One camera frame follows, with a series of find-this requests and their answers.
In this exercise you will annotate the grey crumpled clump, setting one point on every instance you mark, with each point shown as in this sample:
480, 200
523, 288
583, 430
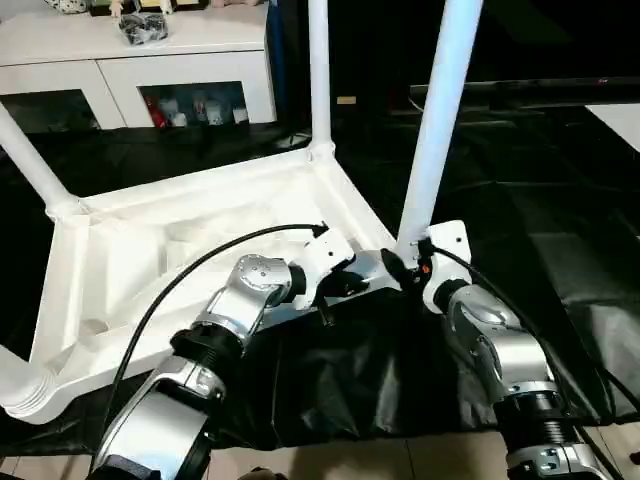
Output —
143, 28

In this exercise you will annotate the white plastic table leg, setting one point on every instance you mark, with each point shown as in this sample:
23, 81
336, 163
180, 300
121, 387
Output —
319, 70
22, 390
35, 165
440, 110

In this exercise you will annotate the white plastic table top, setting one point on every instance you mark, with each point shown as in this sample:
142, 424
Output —
150, 240

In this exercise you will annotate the white glass-door cabinet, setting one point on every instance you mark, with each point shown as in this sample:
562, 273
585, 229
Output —
130, 60

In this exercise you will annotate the white flat board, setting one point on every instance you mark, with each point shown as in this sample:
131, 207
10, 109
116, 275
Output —
620, 122

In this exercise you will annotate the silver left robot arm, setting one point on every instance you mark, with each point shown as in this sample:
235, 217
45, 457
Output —
235, 310

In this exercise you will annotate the black plastic table mat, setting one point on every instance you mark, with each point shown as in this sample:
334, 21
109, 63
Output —
540, 220

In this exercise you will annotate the small tan tag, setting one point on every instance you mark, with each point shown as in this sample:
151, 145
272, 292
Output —
347, 100

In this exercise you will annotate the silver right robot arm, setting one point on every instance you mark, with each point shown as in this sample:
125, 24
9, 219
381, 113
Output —
500, 350

